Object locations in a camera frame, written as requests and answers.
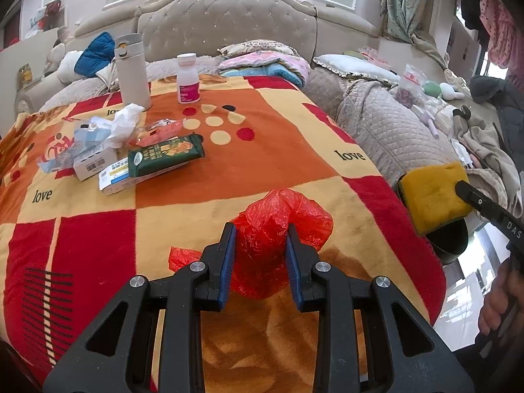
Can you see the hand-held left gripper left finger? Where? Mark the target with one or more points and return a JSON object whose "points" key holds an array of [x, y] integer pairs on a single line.
{"points": [[227, 266]]}

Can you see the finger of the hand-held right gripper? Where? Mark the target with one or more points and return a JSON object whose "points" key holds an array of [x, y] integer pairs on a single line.
{"points": [[475, 200]]}

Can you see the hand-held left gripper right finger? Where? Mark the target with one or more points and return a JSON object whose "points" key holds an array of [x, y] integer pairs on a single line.
{"points": [[294, 270]]}

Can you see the red plastic bag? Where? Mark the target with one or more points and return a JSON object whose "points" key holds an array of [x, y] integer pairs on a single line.
{"points": [[262, 245]]}

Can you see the yellow sponge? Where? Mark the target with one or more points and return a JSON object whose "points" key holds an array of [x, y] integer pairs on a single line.
{"points": [[430, 200]]}

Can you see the black trash bin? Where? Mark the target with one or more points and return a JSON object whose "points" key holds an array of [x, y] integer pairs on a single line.
{"points": [[448, 245]]}

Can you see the white blue medicine box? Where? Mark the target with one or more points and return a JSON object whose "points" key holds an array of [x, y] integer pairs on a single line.
{"points": [[116, 180]]}

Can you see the person's right hand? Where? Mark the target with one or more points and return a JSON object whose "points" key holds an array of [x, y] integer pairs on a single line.
{"points": [[497, 303]]}

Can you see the beige crumpled clothes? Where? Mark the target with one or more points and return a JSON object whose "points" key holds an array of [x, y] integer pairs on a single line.
{"points": [[483, 147]]}

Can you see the lavender plastic gadget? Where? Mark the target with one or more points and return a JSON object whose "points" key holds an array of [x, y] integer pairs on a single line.
{"points": [[428, 120]]}

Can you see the white rabbit plush toy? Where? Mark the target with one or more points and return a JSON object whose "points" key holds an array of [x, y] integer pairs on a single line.
{"points": [[450, 91]]}

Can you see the beige quilted bedspread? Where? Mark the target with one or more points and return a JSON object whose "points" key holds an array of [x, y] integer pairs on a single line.
{"points": [[389, 118]]}

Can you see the red orange printed blanket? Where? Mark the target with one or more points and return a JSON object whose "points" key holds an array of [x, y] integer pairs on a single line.
{"points": [[286, 151]]}

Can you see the green plush toy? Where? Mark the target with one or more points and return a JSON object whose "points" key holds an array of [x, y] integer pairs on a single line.
{"points": [[432, 89]]}

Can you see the green snack bag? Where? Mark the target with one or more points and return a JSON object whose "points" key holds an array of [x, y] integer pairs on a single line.
{"points": [[168, 153]]}

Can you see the clear bag of pink items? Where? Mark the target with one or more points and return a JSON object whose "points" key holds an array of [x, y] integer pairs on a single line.
{"points": [[409, 90]]}

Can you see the white medicine box green print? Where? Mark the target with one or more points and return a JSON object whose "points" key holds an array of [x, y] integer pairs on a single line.
{"points": [[96, 166]]}

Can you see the pink hanging clothes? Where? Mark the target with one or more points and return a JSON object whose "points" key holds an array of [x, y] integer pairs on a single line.
{"points": [[499, 28]]}

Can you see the white crumpled tissue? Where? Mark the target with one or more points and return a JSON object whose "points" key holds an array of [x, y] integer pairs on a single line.
{"points": [[125, 125]]}

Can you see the white ruffled pillow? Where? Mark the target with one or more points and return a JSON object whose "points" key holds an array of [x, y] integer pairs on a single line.
{"points": [[352, 65]]}

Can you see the white pill bottle pink label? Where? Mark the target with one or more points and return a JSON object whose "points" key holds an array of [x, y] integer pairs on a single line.
{"points": [[188, 86]]}

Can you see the blue white plastic packet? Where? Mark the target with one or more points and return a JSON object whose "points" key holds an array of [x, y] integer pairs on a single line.
{"points": [[82, 139]]}

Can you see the pink blue folded blanket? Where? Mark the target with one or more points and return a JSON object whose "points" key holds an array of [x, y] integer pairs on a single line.
{"points": [[270, 67]]}

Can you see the green patterned curtain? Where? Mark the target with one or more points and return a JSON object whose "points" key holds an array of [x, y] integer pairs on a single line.
{"points": [[403, 8]]}

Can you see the white thermos bottle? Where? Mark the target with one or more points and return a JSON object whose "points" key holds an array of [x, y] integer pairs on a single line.
{"points": [[133, 82]]}

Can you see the patterned ruffled pillow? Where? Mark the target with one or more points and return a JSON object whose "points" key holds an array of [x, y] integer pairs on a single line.
{"points": [[254, 47]]}

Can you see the white crumpled garment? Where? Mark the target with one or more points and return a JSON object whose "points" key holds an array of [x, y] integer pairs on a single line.
{"points": [[106, 75]]}

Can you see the beige tufted headboard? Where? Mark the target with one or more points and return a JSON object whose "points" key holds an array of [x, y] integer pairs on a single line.
{"points": [[225, 28]]}

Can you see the blue jacket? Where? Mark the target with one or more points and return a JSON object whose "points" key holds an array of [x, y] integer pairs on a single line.
{"points": [[96, 53]]}

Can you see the cream plush toy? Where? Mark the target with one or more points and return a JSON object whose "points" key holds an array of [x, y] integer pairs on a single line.
{"points": [[55, 57]]}

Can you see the beige sofa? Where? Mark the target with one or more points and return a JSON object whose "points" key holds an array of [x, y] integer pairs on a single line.
{"points": [[102, 20]]}

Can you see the yellow jar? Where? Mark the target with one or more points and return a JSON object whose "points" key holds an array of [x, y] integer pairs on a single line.
{"points": [[26, 77]]}

